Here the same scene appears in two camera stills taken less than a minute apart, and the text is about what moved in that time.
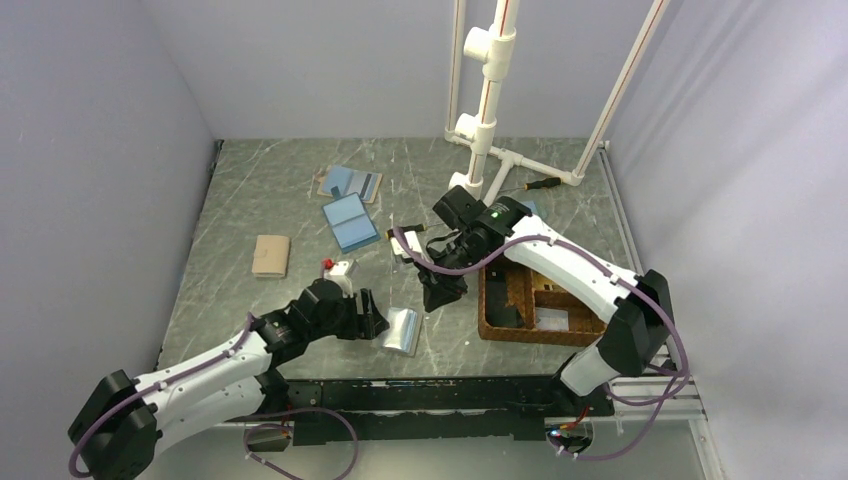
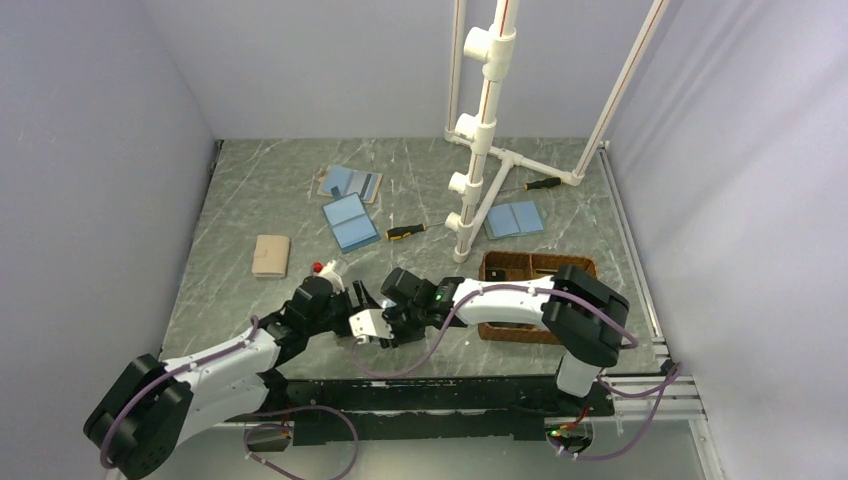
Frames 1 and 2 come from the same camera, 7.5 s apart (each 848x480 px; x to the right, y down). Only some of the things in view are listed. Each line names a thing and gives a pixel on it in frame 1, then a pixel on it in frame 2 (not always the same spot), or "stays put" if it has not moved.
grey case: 349,181 stays put
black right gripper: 440,291 → 399,337
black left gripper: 362,325 stays put
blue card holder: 350,222 stays put
